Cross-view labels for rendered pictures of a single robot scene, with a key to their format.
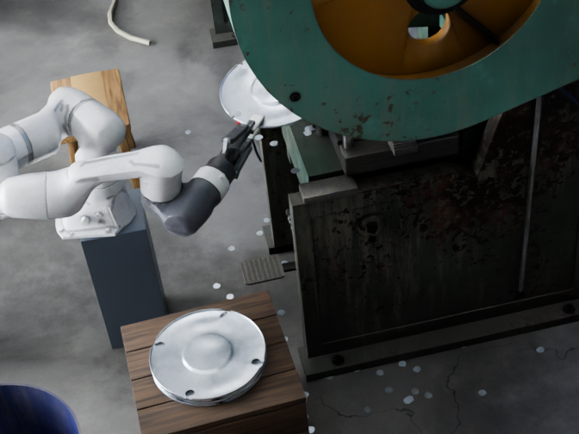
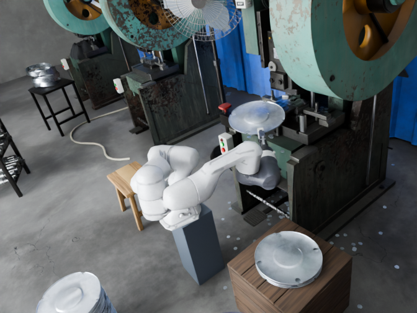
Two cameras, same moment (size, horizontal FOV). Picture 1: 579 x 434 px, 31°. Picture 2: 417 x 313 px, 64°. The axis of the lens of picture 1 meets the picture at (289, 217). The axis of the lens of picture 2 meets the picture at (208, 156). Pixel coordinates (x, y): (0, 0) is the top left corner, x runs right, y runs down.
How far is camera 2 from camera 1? 1.47 m
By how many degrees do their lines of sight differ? 20
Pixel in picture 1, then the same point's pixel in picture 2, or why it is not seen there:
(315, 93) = (339, 74)
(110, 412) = not seen: outside the picture
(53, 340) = (165, 294)
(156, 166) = (252, 150)
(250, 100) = (249, 125)
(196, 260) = not seen: hidden behind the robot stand
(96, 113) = (183, 148)
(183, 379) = (288, 274)
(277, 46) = (327, 45)
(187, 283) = not seen: hidden behind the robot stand
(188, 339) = (271, 253)
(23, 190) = (182, 189)
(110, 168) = (228, 159)
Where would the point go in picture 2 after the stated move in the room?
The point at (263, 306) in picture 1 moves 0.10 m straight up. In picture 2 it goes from (290, 225) to (288, 210)
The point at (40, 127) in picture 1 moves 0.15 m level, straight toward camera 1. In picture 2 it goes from (160, 162) to (182, 174)
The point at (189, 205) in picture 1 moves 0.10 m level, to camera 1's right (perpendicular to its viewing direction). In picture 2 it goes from (272, 168) to (293, 158)
